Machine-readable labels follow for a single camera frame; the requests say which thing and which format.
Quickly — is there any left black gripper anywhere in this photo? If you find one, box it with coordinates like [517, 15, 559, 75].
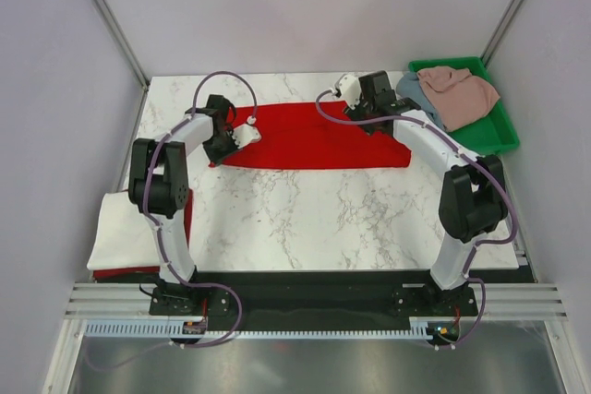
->
[203, 127, 244, 167]

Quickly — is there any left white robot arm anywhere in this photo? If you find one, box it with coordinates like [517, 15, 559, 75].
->
[127, 95, 238, 316]

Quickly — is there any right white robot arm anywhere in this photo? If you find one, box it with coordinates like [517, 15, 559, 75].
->
[335, 71, 509, 315]

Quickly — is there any light blue t-shirt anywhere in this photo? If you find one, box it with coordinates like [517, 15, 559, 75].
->
[395, 71, 446, 131]

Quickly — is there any pink t-shirt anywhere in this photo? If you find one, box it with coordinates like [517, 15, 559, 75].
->
[416, 66, 500, 133]

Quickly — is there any green plastic bin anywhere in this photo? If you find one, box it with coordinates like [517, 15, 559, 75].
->
[407, 56, 520, 155]

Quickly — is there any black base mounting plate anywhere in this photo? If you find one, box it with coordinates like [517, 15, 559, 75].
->
[148, 269, 476, 319]

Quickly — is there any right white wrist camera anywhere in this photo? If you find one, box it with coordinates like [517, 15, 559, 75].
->
[332, 73, 361, 109]

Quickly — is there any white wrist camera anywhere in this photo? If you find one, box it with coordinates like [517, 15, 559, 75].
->
[232, 116, 262, 149]
[332, 73, 361, 109]

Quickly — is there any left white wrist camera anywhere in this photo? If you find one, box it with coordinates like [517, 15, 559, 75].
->
[232, 116, 262, 149]

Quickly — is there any right aluminium corner post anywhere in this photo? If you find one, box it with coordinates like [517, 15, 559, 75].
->
[480, 0, 526, 66]

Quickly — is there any aluminium corner post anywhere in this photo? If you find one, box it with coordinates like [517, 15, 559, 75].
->
[480, 0, 526, 66]
[91, 0, 150, 91]

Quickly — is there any left aluminium corner post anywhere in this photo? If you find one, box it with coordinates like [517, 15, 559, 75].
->
[91, 0, 150, 91]

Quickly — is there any aluminium frame rail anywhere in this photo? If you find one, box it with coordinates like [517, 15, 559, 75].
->
[66, 283, 566, 320]

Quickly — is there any grey slotted cable duct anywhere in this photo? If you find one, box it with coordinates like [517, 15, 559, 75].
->
[84, 317, 458, 340]

